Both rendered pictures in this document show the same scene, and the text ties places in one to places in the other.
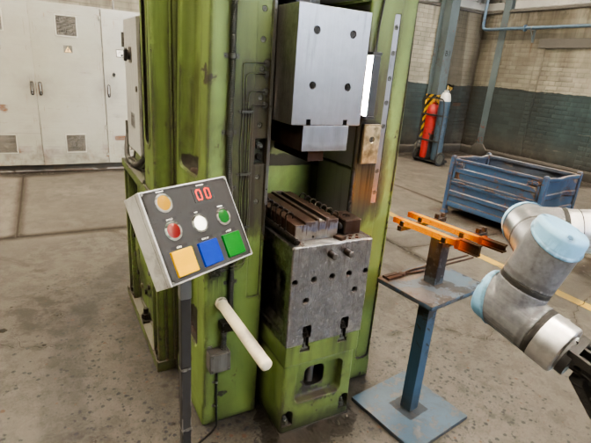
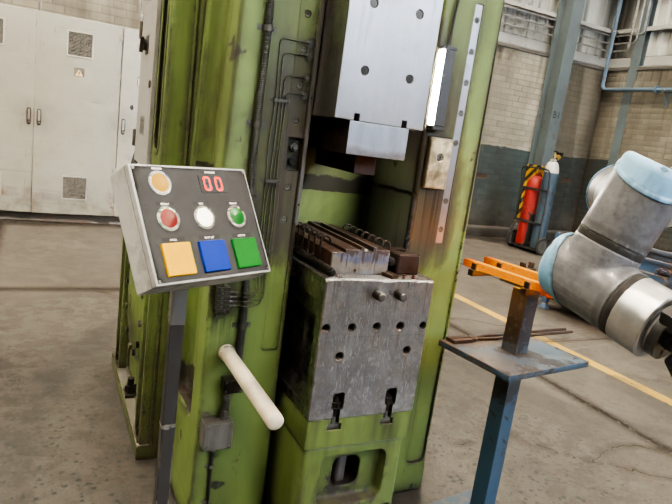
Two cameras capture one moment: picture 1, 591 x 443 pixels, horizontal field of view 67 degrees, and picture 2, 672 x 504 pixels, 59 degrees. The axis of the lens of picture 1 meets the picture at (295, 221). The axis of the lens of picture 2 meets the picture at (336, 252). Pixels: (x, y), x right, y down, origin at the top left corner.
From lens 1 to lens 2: 0.26 m
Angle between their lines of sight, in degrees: 8
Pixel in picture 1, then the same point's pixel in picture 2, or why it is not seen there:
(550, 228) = (639, 159)
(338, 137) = (394, 142)
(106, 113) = (117, 154)
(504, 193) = not seen: hidden behind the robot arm
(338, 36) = (400, 14)
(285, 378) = (304, 466)
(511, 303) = (588, 263)
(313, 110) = (364, 102)
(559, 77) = not seen: outside the picture
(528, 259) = (610, 202)
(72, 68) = (81, 96)
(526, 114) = not seen: hidden behind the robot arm
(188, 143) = (206, 148)
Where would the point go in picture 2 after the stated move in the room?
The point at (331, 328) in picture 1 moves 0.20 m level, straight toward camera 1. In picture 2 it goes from (372, 401) to (363, 431)
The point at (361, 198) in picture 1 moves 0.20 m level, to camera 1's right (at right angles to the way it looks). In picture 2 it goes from (424, 234) to (481, 243)
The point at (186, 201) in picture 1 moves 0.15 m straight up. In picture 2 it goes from (189, 187) to (194, 123)
